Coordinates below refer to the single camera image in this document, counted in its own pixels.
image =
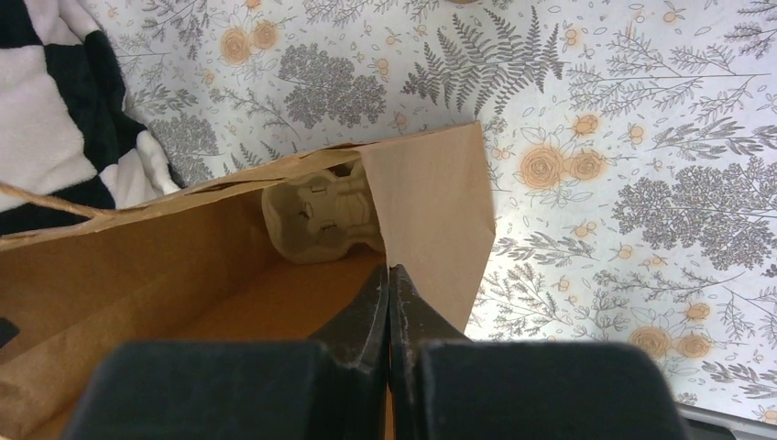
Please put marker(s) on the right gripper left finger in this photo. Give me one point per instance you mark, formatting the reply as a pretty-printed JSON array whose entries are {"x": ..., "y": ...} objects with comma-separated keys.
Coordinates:
[{"x": 331, "y": 385}]

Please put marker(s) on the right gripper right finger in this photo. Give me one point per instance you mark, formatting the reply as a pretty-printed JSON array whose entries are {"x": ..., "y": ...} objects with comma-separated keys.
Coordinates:
[{"x": 446, "y": 386}]

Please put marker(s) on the single cardboard cup carrier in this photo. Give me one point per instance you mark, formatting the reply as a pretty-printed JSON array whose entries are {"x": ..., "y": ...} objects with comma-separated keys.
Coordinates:
[{"x": 319, "y": 217}]

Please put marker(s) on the brown paper bag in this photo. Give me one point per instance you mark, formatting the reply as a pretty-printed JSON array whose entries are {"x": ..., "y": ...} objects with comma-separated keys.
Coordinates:
[{"x": 199, "y": 264}]

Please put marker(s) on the floral table mat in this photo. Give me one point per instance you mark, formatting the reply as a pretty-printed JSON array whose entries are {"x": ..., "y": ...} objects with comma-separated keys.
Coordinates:
[{"x": 631, "y": 149}]

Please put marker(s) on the black white checkered pillow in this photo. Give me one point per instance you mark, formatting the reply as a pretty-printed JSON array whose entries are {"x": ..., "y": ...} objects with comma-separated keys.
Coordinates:
[{"x": 64, "y": 128}]

